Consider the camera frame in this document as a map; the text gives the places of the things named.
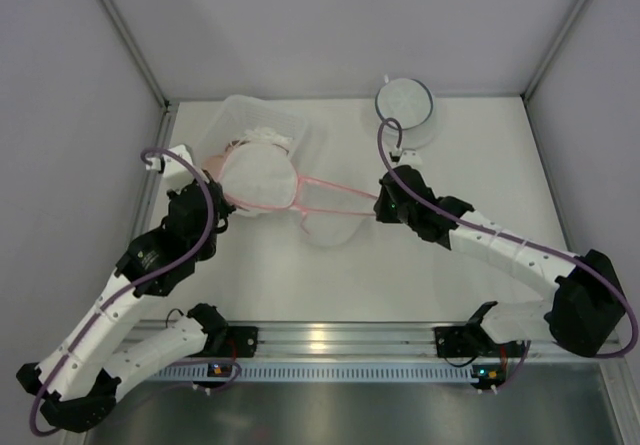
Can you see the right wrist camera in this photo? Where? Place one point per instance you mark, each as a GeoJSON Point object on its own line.
{"type": "Point", "coordinates": [408, 157]}

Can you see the left aluminium frame post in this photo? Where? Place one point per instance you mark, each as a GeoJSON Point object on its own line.
{"type": "Point", "coordinates": [131, 46]}

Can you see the white perforated plastic basket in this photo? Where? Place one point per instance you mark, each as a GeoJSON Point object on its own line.
{"type": "Point", "coordinates": [239, 113]}

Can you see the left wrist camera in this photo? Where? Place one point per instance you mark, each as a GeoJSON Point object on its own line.
{"type": "Point", "coordinates": [175, 165]}

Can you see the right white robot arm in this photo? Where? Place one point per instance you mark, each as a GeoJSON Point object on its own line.
{"type": "Point", "coordinates": [580, 297]}

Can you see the grey slotted cable duct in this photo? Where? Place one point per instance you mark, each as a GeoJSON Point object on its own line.
{"type": "Point", "coordinates": [363, 372]}

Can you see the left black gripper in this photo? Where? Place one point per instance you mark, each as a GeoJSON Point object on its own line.
{"type": "Point", "coordinates": [215, 195]}

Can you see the aluminium frame post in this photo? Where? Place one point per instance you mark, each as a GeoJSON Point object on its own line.
{"type": "Point", "coordinates": [131, 46]}
{"type": "Point", "coordinates": [559, 39]}

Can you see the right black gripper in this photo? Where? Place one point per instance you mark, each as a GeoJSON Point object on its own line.
{"type": "Point", "coordinates": [382, 200]}

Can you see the blue-trimmed mesh laundry bag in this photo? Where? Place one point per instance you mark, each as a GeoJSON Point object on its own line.
{"type": "Point", "coordinates": [412, 104]}

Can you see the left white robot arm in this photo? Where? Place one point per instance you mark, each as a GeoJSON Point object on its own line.
{"type": "Point", "coordinates": [82, 381]}

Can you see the pink-trimmed mesh laundry bag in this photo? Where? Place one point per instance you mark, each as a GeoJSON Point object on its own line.
{"type": "Point", "coordinates": [259, 179]}

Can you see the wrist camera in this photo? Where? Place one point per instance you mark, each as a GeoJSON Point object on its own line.
{"type": "Point", "coordinates": [175, 165]}
{"type": "Point", "coordinates": [408, 157]}

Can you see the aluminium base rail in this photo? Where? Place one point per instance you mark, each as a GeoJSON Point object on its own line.
{"type": "Point", "coordinates": [335, 340]}

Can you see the right aluminium frame post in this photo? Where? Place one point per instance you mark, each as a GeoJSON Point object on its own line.
{"type": "Point", "coordinates": [559, 39]}

